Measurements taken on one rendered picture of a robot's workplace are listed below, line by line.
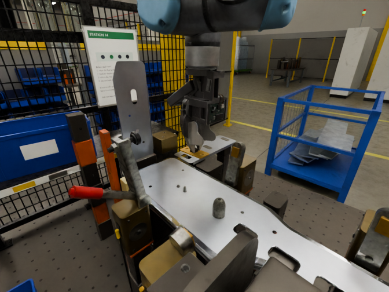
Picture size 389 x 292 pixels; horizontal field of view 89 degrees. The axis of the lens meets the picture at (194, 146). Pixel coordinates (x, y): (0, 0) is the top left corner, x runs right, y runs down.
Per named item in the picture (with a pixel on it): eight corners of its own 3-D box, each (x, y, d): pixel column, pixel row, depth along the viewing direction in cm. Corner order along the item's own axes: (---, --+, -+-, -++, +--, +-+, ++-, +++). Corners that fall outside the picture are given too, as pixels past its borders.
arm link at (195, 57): (178, 46, 43) (204, 47, 48) (178, 69, 45) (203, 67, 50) (202, 46, 38) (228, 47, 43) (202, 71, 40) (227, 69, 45)
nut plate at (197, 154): (209, 154, 54) (209, 150, 53) (200, 159, 51) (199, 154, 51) (189, 146, 59) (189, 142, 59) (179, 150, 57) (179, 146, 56)
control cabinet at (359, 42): (342, 88, 828) (363, 19, 723) (358, 90, 794) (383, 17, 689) (327, 96, 672) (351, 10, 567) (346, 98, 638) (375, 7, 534)
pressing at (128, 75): (154, 153, 79) (145, 60, 64) (127, 163, 72) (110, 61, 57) (153, 153, 79) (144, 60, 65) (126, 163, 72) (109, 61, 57)
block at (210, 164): (224, 215, 90) (228, 160, 77) (206, 230, 82) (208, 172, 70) (212, 207, 94) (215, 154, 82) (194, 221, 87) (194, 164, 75)
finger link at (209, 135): (210, 156, 52) (210, 123, 48) (195, 149, 56) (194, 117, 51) (218, 152, 54) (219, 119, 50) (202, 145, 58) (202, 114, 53)
